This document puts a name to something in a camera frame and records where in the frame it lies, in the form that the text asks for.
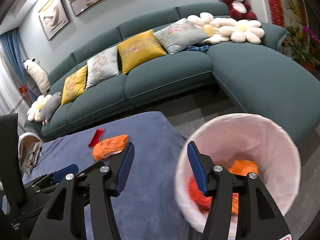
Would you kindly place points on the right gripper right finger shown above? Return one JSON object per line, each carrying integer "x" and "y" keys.
{"x": 199, "y": 173}

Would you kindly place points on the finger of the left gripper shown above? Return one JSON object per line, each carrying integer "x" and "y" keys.
{"x": 59, "y": 175}

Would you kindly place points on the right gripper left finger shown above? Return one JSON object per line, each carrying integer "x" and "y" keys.
{"x": 125, "y": 167}

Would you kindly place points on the white lined trash bin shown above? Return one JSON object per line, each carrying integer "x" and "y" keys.
{"x": 242, "y": 143}

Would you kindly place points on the red paper envelope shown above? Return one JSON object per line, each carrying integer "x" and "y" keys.
{"x": 96, "y": 137}

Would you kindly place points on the white round chair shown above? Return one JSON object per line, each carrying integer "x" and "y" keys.
{"x": 25, "y": 141}

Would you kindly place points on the red crinkled plastic bag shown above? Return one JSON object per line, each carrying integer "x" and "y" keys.
{"x": 202, "y": 202}

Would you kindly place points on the blue table cloth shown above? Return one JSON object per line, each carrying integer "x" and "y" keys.
{"x": 146, "y": 209}

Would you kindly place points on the grey plush toy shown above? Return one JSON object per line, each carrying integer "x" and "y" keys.
{"x": 50, "y": 107}

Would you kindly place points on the white flower pillow left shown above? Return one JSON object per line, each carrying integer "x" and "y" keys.
{"x": 33, "y": 114}

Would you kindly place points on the white flower pillow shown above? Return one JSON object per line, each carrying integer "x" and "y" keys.
{"x": 33, "y": 114}
{"x": 211, "y": 26}
{"x": 242, "y": 31}

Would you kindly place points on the white sheer curtain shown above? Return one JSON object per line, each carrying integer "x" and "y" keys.
{"x": 11, "y": 99}

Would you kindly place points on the left yellow cushion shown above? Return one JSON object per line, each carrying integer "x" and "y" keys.
{"x": 74, "y": 85}

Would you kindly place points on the yellow cushion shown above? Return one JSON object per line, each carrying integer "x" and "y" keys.
{"x": 139, "y": 49}
{"x": 74, "y": 85}

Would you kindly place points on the red curtain tie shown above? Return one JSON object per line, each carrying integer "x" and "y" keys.
{"x": 23, "y": 90}

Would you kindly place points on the dark green sectional sofa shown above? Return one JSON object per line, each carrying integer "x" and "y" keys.
{"x": 257, "y": 77}

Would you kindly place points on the left grey embroidered cushion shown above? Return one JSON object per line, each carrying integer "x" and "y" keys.
{"x": 102, "y": 66}

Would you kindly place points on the grey embroidered cushion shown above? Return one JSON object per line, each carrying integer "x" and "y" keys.
{"x": 102, "y": 66}
{"x": 179, "y": 35}

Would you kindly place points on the white sheep plush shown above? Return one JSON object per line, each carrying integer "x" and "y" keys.
{"x": 38, "y": 75}

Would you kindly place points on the blue knitted item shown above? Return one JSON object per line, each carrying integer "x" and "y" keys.
{"x": 199, "y": 47}

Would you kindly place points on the right yellow cushion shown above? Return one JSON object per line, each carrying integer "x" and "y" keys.
{"x": 139, "y": 49}

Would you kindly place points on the right grey embroidered cushion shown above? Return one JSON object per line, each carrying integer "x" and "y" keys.
{"x": 179, "y": 35}

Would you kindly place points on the white flower pillow right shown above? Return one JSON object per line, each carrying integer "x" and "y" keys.
{"x": 242, "y": 31}

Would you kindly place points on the blue curtain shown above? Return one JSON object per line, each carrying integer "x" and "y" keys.
{"x": 11, "y": 45}

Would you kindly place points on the left framed picture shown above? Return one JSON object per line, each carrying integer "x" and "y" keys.
{"x": 53, "y": 18}

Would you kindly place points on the red monkey plush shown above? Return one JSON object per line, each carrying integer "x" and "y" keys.
{"x": 240, "y": 10}

